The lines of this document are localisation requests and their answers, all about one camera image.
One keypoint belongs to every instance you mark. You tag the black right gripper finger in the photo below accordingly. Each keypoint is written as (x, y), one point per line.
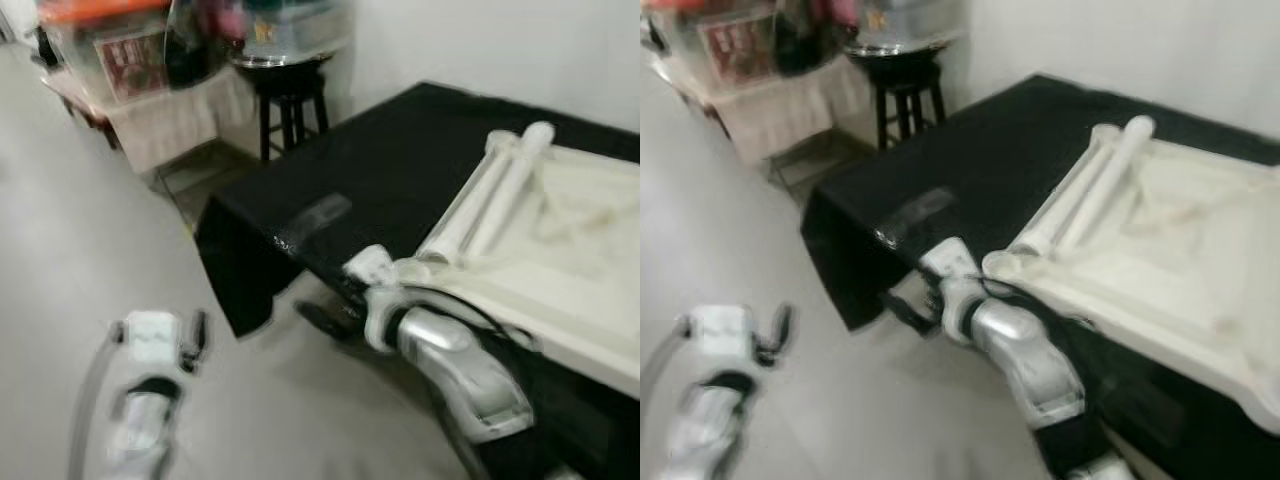
(905, 312)
(330, 320)

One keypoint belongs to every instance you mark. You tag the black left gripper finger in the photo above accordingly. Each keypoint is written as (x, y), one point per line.
(200, 328)
(778, 322)

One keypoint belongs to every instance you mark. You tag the white plastic table leg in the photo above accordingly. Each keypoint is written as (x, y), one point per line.
(1075, 190)
(1110, 180)
(515, 190)
(480, 200)

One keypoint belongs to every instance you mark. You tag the white plastic children table top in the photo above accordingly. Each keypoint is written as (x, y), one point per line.
(1170, 260)
(570, 270)

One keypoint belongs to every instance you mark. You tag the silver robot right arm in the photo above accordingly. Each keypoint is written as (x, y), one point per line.
(465, 375)
(1035, 370)

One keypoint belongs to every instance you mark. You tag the clear plastic bag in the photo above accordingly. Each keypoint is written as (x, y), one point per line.
(915, 212)
(315, 220)

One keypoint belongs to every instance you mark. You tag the black tablecloth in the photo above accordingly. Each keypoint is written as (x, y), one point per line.
(1000, 150)
(400, 160)

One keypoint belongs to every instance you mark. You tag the beige lace covered bench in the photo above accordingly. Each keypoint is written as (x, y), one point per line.
(170, 125)
(790, 115)

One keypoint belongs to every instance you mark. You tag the black round stool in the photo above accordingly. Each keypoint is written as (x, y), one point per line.
(290, 100)
(908, 95)

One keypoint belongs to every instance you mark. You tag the red printed cardboard box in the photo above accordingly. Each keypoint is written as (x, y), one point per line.
(735, 50)
(130, 65)

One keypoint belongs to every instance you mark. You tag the black plastic bag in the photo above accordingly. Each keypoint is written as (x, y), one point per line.
(195, 50)
(800, 40)

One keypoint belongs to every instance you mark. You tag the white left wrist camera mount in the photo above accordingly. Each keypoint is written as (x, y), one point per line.
(725, 330)
(152, 338)

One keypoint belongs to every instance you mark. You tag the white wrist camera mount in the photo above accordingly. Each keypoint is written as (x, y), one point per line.
(152, 338)
(375, 290)
(725, 330)
(955, 285)

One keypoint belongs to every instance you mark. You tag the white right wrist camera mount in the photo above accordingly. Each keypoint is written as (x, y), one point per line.
(375, 290)
(955, 285)

